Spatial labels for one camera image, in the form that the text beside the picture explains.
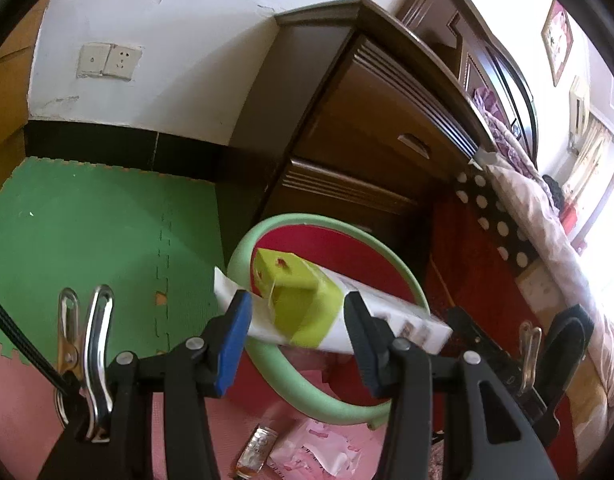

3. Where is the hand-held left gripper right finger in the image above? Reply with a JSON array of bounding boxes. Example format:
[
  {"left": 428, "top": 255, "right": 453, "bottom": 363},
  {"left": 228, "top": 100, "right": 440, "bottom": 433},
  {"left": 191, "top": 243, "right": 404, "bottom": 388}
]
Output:
[{"left": 343, "top": 291, "right": 560, "bottom": 480}]

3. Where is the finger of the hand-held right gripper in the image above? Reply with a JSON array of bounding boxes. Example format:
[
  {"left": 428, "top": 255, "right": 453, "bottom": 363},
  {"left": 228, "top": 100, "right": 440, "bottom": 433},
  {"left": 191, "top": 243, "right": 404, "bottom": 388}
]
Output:
[{"left": 444, "top": 305, "right": 548, "bottom": 427}]

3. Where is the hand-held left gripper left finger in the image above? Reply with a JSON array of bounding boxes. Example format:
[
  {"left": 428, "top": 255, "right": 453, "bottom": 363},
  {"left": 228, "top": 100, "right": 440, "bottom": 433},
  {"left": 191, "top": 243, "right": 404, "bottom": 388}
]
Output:
[{"left": 37, "top": 289, "right": 254, "bottom": 480}]

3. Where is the white and lime carton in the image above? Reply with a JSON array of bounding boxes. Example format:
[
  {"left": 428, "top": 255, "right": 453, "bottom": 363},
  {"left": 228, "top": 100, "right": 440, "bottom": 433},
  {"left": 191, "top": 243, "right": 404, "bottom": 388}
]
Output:
[{"left": 213, "top": 247, "right": 454, "bottom": 356}]

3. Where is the pink plastic bag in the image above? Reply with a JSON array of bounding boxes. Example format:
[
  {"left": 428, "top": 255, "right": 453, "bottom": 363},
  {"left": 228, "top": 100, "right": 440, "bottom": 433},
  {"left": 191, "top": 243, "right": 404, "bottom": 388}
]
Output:
[{"left": 268, "top": 419, "right": 365, "bottom": 477}]

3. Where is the red bucket with green rim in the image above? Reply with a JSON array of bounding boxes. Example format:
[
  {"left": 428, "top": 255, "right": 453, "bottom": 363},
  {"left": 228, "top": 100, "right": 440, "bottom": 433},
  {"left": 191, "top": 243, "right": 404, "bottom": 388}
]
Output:
[{"left": 226, "top": 213, "right": 433, "bottom": 431}]

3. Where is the metal clip on right gripper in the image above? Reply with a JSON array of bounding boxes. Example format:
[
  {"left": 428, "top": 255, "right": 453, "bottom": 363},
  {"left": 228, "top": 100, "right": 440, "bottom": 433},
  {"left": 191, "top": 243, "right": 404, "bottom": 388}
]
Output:
[{"left": 518, "top": 321, "right": 544, "bottom": 397}]

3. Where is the metal clip on gripper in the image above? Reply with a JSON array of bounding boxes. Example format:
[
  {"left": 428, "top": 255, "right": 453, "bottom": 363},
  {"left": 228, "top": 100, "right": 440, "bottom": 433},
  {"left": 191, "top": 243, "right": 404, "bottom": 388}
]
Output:
[
  {"left": 54, "top": 284, "right": 115, "bottom": 443},
  {"left": 518, "top": 321, "right": 544, "bottom": 397}
]

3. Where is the red bed cover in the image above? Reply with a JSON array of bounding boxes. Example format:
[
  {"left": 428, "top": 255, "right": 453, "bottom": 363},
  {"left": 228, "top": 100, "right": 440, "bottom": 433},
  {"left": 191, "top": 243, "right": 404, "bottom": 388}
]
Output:
[{"left": 419, "top": 195, "right": 578, "bottom": 480}]

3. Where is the pink floral quilt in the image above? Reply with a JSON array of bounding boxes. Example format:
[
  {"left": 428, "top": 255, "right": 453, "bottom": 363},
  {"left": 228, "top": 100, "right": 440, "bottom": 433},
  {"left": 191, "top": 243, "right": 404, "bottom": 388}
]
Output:
[{"left": 487, "top": 160, "right": 614, "bottom": 411}]

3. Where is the black polka-dot blanket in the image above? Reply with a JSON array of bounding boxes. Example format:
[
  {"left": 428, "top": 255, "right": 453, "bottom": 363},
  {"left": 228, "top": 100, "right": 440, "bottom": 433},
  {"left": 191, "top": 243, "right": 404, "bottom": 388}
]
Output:
[{"left": 453, "top": 170, "right": 540, "bottom": 277}]

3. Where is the metal clip on left gripper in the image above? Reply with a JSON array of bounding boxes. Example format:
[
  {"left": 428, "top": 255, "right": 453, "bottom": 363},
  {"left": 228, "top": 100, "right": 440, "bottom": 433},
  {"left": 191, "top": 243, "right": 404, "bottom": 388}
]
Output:
[{"left": 54, "top": 284, "right": 115, "bottom": 443}]

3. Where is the black garment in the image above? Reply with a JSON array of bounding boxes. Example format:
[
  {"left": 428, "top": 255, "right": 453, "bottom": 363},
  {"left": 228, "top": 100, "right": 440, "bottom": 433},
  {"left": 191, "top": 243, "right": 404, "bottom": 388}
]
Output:
[{"left": 541, "top": 174, "right": 568, "bottom": 208}]

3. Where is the green foam floor mat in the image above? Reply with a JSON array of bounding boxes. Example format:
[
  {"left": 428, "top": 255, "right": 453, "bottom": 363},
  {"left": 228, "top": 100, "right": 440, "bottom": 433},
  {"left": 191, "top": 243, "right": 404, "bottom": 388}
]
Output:
[{"left": 0, "top": 156, "right": 268, "bottom": 361}]

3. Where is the beige curtain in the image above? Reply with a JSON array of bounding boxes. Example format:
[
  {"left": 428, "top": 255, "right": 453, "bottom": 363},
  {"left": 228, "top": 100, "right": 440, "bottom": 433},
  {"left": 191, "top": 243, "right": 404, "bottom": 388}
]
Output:
[{"left": 562, "top": 115, "right": 614, "bottom": 256}]

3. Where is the purple floral cloth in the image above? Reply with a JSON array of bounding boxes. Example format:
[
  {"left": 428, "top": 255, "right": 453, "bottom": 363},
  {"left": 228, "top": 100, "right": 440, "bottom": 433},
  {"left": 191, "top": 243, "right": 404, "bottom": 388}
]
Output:
[{"left": 469, "top": 85, "right": 538, "bottom": 176}]

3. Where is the pink foam floor mat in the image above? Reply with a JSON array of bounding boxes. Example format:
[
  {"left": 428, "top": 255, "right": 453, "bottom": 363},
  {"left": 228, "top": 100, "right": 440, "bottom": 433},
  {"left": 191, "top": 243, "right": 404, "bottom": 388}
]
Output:
[{"left": 0, "top": 340, "right": 438, "bottom": 480}]

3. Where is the dark brown wooden nightstand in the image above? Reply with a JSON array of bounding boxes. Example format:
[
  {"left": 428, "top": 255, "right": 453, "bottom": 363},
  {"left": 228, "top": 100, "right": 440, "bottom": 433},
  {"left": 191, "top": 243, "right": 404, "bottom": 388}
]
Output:
[{"left": 214, "top": 0, "right": 498, "bottom": 271}]

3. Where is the wooden wardrobe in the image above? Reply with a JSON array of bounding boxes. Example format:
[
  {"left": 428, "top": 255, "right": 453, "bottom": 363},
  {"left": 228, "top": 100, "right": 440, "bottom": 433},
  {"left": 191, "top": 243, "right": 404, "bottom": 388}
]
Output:
[{"left": 0, "top": 0, "right": 53, "bottom": 201}]

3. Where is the dark wooden headboard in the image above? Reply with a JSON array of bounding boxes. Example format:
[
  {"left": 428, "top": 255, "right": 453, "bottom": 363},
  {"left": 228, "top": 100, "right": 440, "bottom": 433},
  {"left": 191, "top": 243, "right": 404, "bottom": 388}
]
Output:
[{"left": 397, "top": 0, "right": 540, "bottom": 166}]

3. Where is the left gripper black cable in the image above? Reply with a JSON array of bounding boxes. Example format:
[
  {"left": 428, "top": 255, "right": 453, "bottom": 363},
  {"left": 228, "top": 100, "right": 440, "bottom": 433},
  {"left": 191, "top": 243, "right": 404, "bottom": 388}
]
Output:
[{"left": 0, "top": 287, "right": 73, "bottom": 398}]

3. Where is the white wall air conditioner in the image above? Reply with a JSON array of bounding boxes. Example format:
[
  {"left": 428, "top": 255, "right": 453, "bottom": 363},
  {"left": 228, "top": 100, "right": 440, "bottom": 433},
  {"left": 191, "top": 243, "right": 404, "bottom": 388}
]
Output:
[{"left": 568, "top": 76, "right": 592, "bottom": 137}]

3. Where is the white five-hole wall socket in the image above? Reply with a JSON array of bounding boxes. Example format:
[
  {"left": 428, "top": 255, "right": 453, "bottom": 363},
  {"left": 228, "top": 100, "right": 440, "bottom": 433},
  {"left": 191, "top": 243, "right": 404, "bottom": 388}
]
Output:
[{"left": 103, "top": 45, "right": 143, "bottom": 81}]

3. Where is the framed wall picture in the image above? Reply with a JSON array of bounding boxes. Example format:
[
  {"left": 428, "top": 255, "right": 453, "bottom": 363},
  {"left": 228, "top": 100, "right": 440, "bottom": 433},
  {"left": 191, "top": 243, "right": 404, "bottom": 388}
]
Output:
[{"left": 540, "top": 0, "right": 574, "bottom": 87}]

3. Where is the white single-port wall outlet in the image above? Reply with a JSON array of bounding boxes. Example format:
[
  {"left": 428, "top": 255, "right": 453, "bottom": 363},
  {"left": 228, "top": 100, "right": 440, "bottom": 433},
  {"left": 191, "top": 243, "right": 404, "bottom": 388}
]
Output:
[{"left": 77, "top": 42, "right": 110, "bottom": 77}]

